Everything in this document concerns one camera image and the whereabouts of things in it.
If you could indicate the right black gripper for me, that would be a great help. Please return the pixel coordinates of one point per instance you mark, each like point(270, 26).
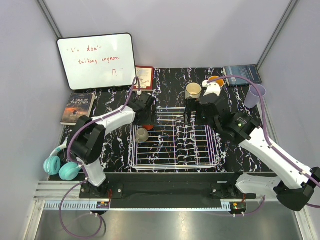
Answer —
point(191, 106)

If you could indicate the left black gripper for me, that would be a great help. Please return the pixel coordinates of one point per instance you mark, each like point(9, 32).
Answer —
point(151, 119)

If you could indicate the beige ceramic mug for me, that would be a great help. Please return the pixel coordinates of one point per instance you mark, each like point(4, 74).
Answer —
point(193, 91)

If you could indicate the small orange red cup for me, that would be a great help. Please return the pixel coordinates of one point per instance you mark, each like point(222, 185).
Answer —
point(148, 127)

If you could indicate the lilac plastic cup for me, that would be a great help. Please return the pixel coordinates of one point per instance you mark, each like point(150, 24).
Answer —
point(252, 98)

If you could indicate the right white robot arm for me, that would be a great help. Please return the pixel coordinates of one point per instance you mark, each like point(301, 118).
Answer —
point(294, 183)

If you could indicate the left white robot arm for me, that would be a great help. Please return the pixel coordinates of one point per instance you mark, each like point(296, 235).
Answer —
point(86, 142)

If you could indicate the black marble pattern mat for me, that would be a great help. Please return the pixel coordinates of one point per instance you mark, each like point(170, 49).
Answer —
point(168, 89)

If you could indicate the red bordered book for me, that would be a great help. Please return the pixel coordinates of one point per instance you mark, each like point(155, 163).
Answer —
point(145, 75)

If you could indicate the Tale of Two Cities book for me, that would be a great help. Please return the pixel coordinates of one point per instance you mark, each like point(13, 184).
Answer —
point(79, 104)

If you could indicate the dark blue book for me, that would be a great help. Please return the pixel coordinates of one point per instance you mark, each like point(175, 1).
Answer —
point(249, 72)

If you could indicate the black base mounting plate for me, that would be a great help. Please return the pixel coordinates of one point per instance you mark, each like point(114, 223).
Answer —
point(176, 185)

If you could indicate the teal headphones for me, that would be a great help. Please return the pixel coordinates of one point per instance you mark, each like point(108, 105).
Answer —
point(53, 166)

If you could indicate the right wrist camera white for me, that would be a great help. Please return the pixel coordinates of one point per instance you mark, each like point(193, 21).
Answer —
point(211, 88)

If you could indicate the white wire dish rack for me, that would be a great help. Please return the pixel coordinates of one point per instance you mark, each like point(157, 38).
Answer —
point(174, 145)

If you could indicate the white whiteboard black frame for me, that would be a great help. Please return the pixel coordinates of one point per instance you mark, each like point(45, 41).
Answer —
point(100, 61)

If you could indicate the grey slotted cable duct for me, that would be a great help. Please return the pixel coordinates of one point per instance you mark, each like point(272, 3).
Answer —
point(82, 205)

